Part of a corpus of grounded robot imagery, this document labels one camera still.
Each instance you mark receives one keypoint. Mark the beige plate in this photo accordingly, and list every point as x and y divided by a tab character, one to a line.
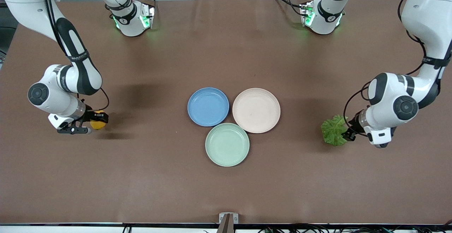
256	110

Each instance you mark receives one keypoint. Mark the mint green plate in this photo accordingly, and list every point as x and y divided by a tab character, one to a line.
227	144

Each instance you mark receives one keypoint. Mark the yellow lemon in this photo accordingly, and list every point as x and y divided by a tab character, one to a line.
97	124

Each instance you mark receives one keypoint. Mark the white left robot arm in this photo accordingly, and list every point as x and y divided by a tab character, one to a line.
392	102

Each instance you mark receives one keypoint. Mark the brown table cover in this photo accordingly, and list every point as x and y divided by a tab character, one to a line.
141	176

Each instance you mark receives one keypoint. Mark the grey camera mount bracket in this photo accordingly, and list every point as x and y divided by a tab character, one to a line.
228	219

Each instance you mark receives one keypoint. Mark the blue plate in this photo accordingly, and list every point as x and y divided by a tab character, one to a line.
208	106

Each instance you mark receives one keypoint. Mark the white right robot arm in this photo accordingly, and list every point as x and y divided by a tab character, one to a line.
53	95

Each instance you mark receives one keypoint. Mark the green lettuce leaf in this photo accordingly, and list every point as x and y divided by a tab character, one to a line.
333	131

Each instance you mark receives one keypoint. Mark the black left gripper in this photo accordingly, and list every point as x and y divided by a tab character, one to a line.
353	125

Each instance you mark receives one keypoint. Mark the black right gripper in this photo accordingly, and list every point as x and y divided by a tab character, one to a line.
88	114

